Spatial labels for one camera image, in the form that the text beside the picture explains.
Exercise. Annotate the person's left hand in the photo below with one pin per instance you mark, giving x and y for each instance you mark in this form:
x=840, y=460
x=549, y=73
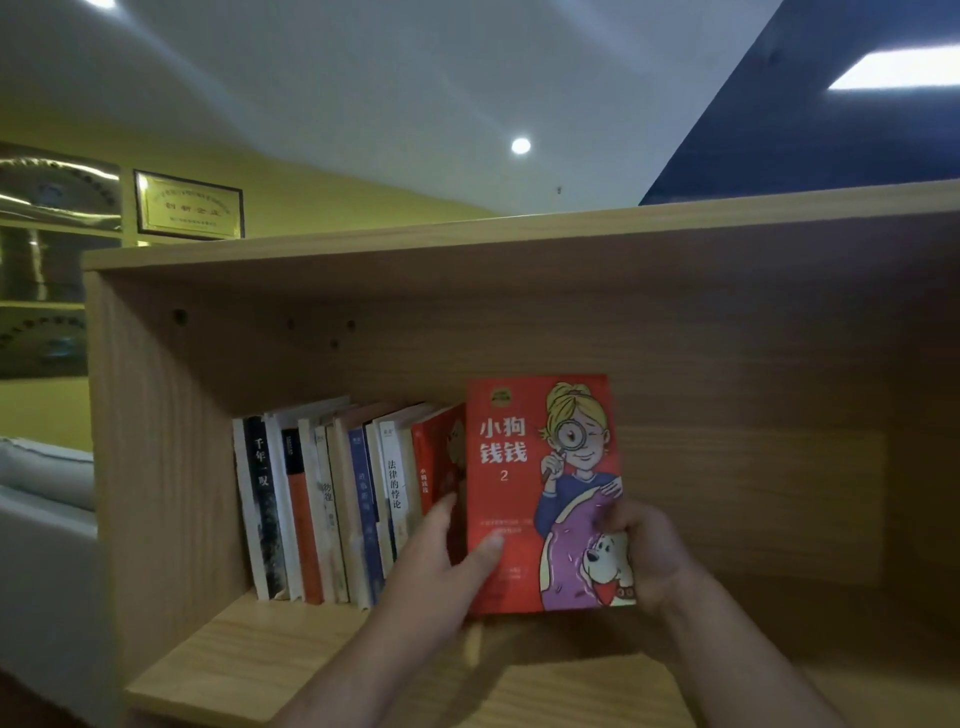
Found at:
x=427, y=585

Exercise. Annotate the person's right hand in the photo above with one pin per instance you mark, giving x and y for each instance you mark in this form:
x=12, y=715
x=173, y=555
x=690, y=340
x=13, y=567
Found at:
x=660, y=559

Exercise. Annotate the person's right thumb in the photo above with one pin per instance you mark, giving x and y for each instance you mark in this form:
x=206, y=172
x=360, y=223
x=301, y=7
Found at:
x=621, y=525

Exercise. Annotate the person's left thumb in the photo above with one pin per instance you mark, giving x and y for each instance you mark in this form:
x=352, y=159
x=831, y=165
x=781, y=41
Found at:
x=484, y=561

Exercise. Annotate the red cartoon cover book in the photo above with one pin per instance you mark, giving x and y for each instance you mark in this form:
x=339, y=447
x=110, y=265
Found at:
x=517, y=480

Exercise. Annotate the person's right forearm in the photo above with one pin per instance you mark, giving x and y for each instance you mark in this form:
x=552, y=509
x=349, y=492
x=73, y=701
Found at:
x=742, y=660

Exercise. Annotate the person's left forearm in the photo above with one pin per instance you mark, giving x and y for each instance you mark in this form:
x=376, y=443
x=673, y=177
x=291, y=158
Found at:
x=352, y=682

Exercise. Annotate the row of upright books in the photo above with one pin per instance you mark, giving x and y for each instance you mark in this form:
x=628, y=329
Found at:
x=330, y=502

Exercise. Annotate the wooden bookshelf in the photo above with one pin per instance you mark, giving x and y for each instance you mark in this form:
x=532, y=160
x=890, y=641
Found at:
x=750, y=315

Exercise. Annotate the white sofa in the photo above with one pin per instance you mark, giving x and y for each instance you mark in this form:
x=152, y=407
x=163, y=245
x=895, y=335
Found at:
x=41, y=570

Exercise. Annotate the framed gold plaque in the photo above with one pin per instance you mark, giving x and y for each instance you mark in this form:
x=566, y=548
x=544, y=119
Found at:
x=189, y=204

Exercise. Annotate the rectangular ceiling light panel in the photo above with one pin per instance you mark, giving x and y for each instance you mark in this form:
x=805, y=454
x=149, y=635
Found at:
x=896, y=69

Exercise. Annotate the metallic gold wall plate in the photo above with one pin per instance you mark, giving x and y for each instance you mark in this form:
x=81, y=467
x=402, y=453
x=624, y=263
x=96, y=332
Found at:
x=37, y=341
x=52, y=187
x=45, y=264

